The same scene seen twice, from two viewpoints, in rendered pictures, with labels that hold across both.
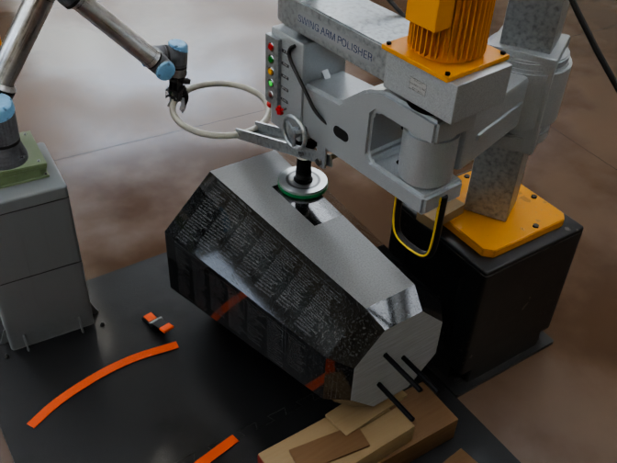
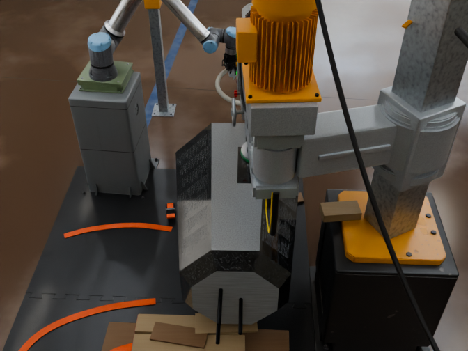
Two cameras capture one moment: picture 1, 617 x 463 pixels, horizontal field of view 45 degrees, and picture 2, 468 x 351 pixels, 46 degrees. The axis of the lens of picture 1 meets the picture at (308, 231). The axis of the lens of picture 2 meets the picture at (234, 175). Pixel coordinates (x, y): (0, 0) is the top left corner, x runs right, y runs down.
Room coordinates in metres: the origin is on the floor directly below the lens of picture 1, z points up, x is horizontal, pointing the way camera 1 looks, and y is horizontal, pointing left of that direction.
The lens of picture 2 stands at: (0.57, -1.39, 2.85)
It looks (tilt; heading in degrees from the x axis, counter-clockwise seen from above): 41 degrees down; 38
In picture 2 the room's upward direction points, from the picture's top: straight up
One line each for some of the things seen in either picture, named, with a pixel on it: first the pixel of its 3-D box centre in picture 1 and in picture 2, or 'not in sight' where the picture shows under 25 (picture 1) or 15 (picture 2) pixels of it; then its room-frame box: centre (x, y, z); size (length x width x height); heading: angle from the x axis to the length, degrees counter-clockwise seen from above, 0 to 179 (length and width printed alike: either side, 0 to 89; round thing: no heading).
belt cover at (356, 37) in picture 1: (374, 43); (271, 62); (2.38, -0.19, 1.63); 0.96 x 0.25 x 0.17; 40
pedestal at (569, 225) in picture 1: (473, 273); (375, 273); (2.65, -0.80, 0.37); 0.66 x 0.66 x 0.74; 35
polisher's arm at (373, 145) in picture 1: (371, 129); (266, 125); (2.34, -0.21, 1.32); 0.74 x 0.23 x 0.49; 40
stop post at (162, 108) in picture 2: not in sight; (158, 57); (3.49, 1.69, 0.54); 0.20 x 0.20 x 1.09; 35
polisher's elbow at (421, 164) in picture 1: (428, 151); (275, 154); (2.15, -0.39, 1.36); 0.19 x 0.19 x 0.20
